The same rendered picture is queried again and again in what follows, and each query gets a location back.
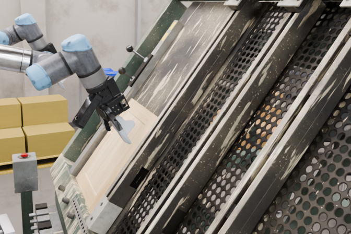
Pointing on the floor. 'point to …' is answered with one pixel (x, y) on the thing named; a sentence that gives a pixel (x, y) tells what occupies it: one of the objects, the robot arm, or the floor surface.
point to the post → (27, 206)
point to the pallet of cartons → (33, 128)
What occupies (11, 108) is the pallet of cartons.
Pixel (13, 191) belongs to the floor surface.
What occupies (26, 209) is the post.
